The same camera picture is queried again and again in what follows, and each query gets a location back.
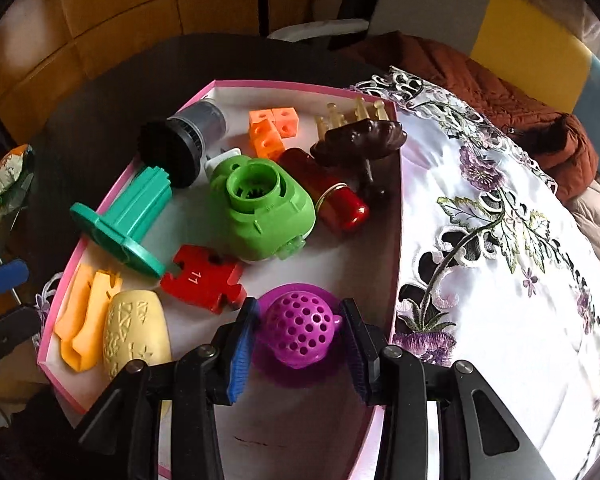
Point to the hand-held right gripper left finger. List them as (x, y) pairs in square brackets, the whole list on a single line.
[(242, 350)]

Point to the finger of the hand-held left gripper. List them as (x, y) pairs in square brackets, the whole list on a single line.
[(2, 277), (7, 327)]

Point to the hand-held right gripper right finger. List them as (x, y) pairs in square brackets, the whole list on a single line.
[(357, 355)]

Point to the purple perforated ball strainer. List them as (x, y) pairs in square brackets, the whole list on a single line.
[(300, 325)]

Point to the yellow-orange plastic clip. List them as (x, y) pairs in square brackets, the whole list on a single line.
[(85, 320)]

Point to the red puzzle piece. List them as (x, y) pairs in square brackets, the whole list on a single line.
[(200, 280)]

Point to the cream embossed oval piece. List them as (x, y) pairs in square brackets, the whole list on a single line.
[(135, 325)]

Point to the green white plastic toy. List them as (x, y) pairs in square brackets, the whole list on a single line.
[(270, 225)]

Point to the pink-rimmed white cardboard box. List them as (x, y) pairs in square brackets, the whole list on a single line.
[(190, 220)]

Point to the red metallic cylinder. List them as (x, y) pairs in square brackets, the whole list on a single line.
[(345, 210)]

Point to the teal plastic spool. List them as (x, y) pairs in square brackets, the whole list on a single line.
[(140, 200)]

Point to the orange plastic blocks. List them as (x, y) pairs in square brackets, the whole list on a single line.
[(265, 140)]

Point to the dark brown carved ornament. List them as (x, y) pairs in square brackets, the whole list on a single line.
[(360, 140)]

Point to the grey black plastic spool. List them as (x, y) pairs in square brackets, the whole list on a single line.
[(200, 122)]

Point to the gold plastic comb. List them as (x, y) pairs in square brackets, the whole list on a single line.
[(335, 120)]

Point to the orange white snack packet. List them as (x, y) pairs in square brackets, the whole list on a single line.
[(10, 170)]

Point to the white floral embroidered tablecloth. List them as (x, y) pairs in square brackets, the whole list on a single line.
[(480, 310)]

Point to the wooden wardrobe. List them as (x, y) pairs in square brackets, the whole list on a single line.
[(105, 0)]

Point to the rust brown blanket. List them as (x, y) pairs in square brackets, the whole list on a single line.
[(480, 85)]

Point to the white cloth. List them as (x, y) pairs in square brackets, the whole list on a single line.
[(320, 27)]

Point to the grey yellow blue headboard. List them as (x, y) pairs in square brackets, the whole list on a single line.
[(525, 45)]

